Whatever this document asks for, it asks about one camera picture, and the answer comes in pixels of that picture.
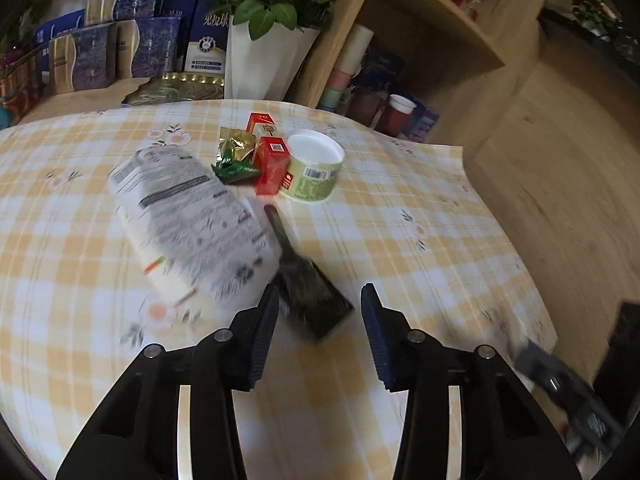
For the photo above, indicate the white angular vase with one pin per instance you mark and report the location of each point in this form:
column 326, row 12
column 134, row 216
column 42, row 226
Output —
column 260, row 65

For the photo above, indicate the gold ornate tray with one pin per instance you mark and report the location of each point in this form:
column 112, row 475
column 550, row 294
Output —
column 175, row 89

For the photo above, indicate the dark blue carton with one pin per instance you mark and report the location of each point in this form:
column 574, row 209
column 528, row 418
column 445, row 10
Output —
column 382, row 67

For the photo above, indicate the red rose bouquet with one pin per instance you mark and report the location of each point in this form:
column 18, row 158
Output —
column 265, row 5

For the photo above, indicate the green paper tub white lid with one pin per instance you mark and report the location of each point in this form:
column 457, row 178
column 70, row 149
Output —
column 312, row 172

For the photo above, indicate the red box with white label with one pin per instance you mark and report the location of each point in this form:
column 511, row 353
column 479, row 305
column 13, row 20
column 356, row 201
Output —
column 270, row 170

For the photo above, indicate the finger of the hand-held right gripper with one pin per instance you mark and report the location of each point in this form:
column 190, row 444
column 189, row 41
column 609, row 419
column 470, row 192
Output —
column 565, row 395

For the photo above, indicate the wooden low cabinet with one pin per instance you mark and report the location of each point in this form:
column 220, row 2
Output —
column 75, row 101

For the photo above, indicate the dark framed picture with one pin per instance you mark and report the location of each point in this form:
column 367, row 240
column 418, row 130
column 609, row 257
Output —
column 595, row 15

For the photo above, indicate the blue and white box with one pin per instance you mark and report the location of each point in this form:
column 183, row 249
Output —
column 207, row 35

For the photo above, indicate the yellow plaid floral tablecloth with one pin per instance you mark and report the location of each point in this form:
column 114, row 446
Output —
column 425, row 260

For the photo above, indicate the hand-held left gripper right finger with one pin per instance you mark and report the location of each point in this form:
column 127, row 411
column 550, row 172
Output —
column 377, row 342

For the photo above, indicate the small red box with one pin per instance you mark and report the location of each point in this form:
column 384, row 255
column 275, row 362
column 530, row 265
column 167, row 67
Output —
column 260, row 122

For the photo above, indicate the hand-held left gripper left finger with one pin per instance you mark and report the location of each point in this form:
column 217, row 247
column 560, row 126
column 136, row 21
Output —
column 262, row 342

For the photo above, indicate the stack of paper cups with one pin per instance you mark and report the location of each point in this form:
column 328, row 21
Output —
column 350, row 55

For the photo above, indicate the red paper cup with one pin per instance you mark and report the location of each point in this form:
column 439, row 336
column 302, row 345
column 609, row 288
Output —
column 400, row 114

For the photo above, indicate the black wrapper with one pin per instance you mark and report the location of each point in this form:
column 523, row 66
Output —
column 315, row 300

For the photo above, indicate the small clear bottle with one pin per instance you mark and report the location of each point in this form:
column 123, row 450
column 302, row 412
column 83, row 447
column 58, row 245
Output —
column 472, row 4

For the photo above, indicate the small blue carton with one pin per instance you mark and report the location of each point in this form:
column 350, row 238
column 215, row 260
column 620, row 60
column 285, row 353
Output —
column 426, row 121

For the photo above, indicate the reddish printed box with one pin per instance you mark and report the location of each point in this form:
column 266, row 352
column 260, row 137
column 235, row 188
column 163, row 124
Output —
column 20, row 77

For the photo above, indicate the wooden shelf unit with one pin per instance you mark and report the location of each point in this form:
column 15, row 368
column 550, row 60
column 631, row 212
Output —
column 430, row 25

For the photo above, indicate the dark blue box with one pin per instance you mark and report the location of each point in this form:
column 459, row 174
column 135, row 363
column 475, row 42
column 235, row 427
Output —
column 177, row 0

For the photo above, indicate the white printed plastic bag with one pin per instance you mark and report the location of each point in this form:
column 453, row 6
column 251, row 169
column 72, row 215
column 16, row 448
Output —
column 190, row 210

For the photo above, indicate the gold green tea packet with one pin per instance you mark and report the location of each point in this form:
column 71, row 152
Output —
column 235, row 146

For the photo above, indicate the blue flat box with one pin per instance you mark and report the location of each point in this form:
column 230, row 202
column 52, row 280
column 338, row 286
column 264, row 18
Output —
column 57, row 27

